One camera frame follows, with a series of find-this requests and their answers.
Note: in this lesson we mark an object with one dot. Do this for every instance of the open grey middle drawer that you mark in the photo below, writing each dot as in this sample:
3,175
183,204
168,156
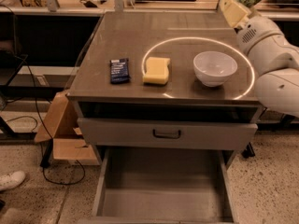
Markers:
139,185

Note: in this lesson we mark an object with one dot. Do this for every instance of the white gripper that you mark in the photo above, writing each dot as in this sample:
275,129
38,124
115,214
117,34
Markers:
253,32

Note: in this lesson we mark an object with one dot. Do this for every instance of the white bowl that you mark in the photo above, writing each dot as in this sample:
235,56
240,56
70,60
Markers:
214,68

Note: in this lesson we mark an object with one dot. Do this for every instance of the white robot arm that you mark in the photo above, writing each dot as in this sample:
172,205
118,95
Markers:
273,58

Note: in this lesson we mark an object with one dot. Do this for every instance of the yellow sponge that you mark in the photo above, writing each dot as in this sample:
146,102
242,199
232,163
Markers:
157,71

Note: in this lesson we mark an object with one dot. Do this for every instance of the grey drawer cabinet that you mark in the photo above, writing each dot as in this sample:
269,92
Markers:
179,37

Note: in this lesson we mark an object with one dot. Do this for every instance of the dark side shelf unit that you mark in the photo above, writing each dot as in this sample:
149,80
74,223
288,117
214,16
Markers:
20,80

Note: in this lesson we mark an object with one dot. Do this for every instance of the black drawer handle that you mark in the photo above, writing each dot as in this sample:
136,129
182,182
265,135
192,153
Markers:
166,135

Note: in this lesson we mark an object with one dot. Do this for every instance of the white shoe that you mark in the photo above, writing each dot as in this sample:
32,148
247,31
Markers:
11,180

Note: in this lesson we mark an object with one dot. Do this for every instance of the grey upper drawer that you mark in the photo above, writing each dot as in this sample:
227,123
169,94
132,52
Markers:
194,135

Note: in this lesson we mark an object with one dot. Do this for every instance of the dark blue snack bar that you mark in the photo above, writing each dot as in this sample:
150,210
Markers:
119,71

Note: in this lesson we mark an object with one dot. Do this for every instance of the brown cardboard box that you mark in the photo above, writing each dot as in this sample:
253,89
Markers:
61,128

